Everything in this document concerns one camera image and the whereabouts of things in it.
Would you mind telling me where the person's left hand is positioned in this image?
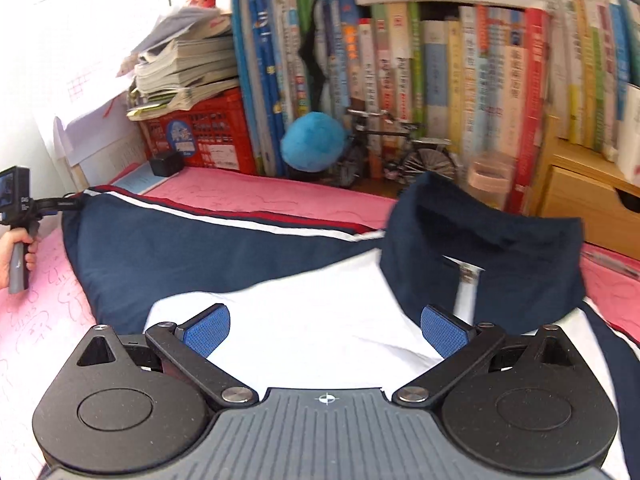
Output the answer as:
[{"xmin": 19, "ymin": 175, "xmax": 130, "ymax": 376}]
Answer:
[{"xmin": 0, "ymin": 228, "xmax": 38, "ymax": 289}]

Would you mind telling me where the stack of paper booklets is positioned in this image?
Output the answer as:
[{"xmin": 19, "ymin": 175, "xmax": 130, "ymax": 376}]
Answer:
[{"xmin": 124, "ymin": 6, "xmax": 240, "ymax": 122}]

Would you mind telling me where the clear plastic jar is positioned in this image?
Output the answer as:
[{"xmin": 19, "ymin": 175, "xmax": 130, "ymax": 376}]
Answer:
[{"xmin": 465, "ymin": 152, "xmax": 515, "ymax": 210}]

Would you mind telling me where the small black box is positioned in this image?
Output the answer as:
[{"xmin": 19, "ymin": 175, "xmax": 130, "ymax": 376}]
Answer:
[{"xmin": 149, "ymin": 151, "xmax": 184, "ymax": 178}]

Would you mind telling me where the light blue notebook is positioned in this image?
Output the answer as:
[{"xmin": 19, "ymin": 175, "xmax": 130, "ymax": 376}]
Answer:
[{"xmin": 112, "ymin": 162, "xmax": 169, "ymax": 195}]

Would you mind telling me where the pink desk mat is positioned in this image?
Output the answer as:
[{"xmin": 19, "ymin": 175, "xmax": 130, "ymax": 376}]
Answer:
[{"xmin": 0, "ymin": 164, "xmax": 640, "ymax": 361}]

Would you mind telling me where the row of blue thin books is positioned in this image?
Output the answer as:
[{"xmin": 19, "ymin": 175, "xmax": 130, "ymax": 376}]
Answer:
[{"xmin": 231, "ymin": 0, "xmax": 311, "ymax": 181}]

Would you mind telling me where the white navy zip jacket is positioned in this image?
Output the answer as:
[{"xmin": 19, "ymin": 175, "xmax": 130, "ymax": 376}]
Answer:
[{"xmin": 63, "ymin": 174, "xmax": 639, "ymax": 479}]

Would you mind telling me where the middle row of books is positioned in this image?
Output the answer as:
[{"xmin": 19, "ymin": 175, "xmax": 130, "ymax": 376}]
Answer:
[{"xmin": 310, "ymin": 0, "xmax": 551, "ymax": 214}]

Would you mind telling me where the right shelf row of books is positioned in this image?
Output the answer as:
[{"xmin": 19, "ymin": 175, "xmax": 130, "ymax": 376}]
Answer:
[{"xmin": 547, "ymin": 0, "xmax": 639, "ymax": 185}]

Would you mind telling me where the wooden drawer shelf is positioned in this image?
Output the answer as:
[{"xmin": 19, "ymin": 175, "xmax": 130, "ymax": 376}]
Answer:
[{"xmin": 525, "ymin": 115, "xmax": 640, "ymax": 259}]

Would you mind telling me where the red plastic crate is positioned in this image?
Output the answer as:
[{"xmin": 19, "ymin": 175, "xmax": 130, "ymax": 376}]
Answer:
[{"xmin": 140, "ymin": 88, "xmax": 262, "ymax": 176}]

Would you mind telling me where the miniature black bicycle model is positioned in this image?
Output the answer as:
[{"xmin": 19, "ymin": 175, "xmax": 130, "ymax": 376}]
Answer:
[{"xmin": 330, "ymin": 107, "xmax": 460, "ymax": 188}]

